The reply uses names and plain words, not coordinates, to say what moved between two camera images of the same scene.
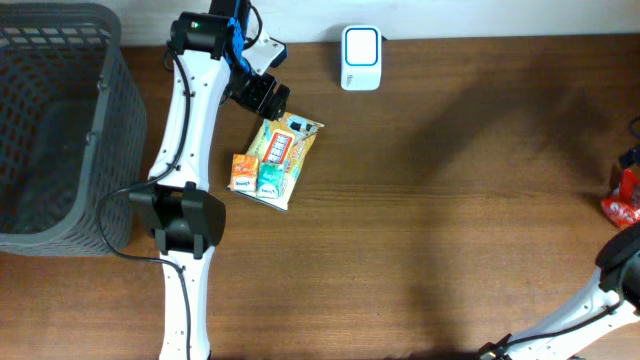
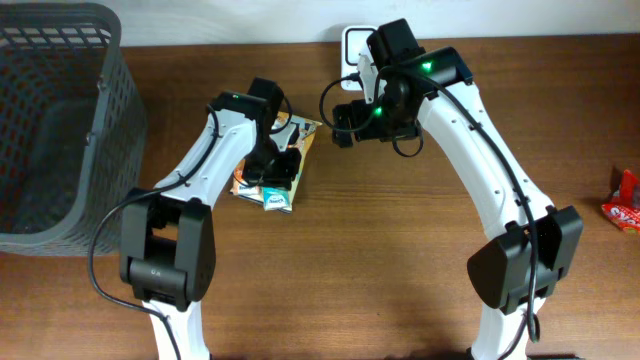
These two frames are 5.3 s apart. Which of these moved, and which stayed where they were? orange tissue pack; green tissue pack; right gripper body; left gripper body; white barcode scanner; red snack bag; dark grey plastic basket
Moved: green tissue pack; left gripper body; right gripper body
Stayed: red snack bag; white barcode scanner; orange tissue pack; dark grey plastic basket
